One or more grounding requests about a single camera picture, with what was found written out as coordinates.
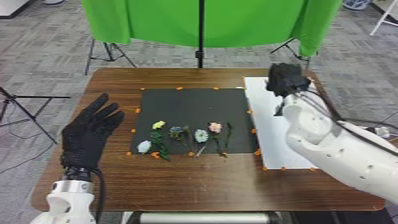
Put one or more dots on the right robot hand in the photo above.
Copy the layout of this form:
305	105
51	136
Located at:
287	78

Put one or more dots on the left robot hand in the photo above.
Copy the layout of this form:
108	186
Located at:
90	133

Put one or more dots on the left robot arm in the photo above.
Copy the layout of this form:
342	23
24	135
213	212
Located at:
69	203

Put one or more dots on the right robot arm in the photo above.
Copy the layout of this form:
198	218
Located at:
339	150

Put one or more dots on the black stand legs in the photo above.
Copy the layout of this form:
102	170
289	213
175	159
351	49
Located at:
291	50
109	53

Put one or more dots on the white flower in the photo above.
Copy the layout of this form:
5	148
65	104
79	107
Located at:
145	146

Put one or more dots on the yellow flower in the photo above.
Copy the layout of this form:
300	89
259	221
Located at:
159	125

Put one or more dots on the black tripod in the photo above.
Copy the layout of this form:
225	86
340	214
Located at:
24	113

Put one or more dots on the green sprig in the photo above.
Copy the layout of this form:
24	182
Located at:
188	135
228	131

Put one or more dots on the white sheet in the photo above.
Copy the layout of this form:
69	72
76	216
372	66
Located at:
268	133

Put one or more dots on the dark mat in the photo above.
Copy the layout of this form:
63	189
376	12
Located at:
189	106

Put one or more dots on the black stand pole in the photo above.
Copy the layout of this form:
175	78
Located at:
200	40

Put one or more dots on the pale blue flower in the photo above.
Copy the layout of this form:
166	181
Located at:
202	135

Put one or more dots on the pink flower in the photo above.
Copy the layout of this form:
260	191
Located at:
216	127

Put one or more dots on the white stand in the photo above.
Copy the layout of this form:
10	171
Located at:
385	18

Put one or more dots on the blue white vase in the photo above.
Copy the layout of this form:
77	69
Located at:
356	4

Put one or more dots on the pale grey bar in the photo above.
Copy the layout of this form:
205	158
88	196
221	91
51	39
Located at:
202	218

